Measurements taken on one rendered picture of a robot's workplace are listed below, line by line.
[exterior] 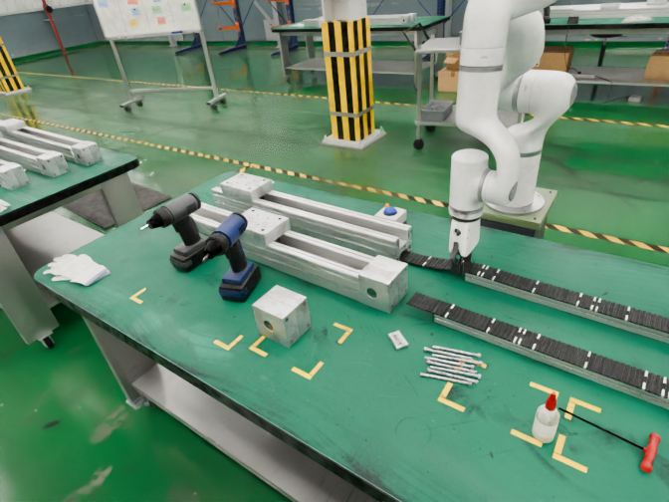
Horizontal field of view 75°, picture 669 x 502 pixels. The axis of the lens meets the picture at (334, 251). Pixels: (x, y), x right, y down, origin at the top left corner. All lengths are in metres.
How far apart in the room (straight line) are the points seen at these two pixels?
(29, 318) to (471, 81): 2.27
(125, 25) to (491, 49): 6.33
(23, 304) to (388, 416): 2.03
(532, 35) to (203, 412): 1.56
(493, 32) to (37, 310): 2.33
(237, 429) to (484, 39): 1.39
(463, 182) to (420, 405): 0.51
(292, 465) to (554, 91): 1.35
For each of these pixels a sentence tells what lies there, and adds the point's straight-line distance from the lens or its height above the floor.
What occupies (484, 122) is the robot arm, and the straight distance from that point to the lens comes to 1.05.
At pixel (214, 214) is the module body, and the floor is 0.85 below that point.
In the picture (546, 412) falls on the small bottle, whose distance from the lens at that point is 0.89.
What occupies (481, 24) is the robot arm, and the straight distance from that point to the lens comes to 1.02.
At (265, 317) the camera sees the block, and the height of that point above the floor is 0.85.
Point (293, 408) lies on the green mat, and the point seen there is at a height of 0.78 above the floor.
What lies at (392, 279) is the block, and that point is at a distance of 1.10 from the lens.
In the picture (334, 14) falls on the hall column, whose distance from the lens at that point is 4.48.
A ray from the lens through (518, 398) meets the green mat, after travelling 1.00.
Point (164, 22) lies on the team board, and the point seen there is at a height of 1.10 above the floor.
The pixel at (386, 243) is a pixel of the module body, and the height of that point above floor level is 0.85.
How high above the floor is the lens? 1.54
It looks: 33 degrees down
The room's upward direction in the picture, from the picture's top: 7 degrees counter-clockwise
